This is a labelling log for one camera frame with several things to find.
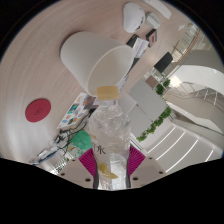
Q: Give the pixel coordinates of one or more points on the white power strip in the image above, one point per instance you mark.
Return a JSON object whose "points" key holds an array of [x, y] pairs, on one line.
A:
{"points": [[160, 6]]}

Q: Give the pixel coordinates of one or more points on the flat round red coaster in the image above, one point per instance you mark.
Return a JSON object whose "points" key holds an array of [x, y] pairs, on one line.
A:
{"points": [[38, 110]]}

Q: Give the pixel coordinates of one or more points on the white cabinet topped with plants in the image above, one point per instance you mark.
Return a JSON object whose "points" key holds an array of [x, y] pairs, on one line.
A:
{"points": [[146, 96]]}

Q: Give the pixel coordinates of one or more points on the white mug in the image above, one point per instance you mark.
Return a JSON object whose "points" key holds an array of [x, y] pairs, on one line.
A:
{"points": [[86, 55]]}

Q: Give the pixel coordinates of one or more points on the black and red small box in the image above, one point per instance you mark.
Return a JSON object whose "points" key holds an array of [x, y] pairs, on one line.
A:
{"points": [[151, 36]]}

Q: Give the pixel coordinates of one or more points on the green shopping bag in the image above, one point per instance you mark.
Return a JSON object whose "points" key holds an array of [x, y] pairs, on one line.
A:
{"points": [[81, 140]]}

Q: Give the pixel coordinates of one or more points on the small grey-white device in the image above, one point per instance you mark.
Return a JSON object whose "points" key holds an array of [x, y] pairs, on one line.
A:
{"points": [[152, 20]]}

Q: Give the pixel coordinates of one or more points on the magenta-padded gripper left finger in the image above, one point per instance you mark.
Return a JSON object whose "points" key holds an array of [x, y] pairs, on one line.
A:
{"points": [[87, 160]]}

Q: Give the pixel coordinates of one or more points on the colourful sticker sheet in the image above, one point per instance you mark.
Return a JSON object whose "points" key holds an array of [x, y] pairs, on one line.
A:
{"points": [[75, 111]]}

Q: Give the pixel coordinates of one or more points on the ceiling light strips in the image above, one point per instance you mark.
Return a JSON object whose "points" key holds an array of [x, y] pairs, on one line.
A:
{"points": [[176, 146]]}

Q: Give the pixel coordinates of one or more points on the brown planter with plant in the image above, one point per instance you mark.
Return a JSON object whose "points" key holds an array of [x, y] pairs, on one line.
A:
{"points": [[152, 81]]}

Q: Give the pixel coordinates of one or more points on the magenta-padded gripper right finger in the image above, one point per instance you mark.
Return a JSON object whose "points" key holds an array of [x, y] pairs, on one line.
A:
{"points": [[136, 158]]}

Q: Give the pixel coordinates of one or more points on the black chair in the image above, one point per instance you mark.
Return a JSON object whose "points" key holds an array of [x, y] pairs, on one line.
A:
{"points": [[162, 61]]}

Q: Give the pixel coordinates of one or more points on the white card box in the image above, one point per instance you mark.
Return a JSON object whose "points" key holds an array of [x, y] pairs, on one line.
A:
{"points": [[140, 46]]}

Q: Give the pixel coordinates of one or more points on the clear bottle with yellow cap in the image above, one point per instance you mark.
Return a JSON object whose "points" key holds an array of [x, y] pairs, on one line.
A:
{"points": [[108, 130]]}

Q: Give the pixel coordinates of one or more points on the white computer mouse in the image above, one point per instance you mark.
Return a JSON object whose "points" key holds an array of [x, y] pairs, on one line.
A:
{"points": [[133, 16]]}

